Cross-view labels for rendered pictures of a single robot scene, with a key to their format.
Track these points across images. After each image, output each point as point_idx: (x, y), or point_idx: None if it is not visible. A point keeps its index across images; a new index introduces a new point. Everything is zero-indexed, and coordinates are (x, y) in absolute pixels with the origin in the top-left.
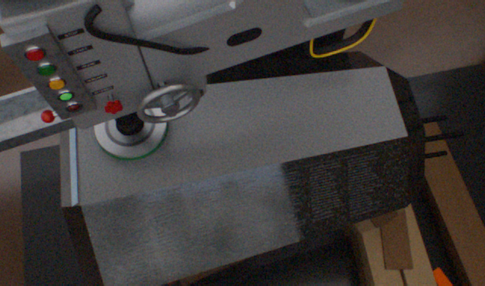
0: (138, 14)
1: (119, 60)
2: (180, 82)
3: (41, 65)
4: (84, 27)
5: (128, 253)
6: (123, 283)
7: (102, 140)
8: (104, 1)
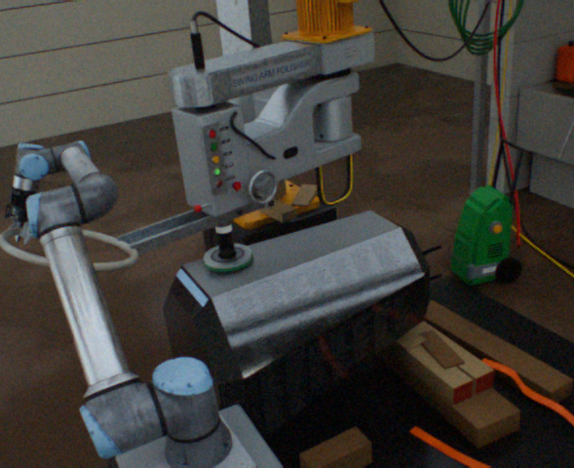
0: None
1: (239, 153)
2: None
3: (212, 142)
4: (228, 126)
5: (249, 332)
6: (251, 359)
7: (213, 263)
8: (237, 110)
